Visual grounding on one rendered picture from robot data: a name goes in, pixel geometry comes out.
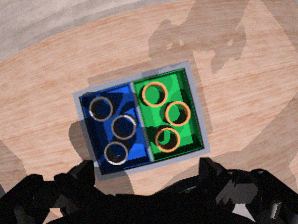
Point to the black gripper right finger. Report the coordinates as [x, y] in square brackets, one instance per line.
[277, 204]

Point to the grey metal sleeve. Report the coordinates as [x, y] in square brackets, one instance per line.
[116, 131]
[110, 157]
[93, 108]

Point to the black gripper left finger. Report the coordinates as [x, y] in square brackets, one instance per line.
[32, 194]

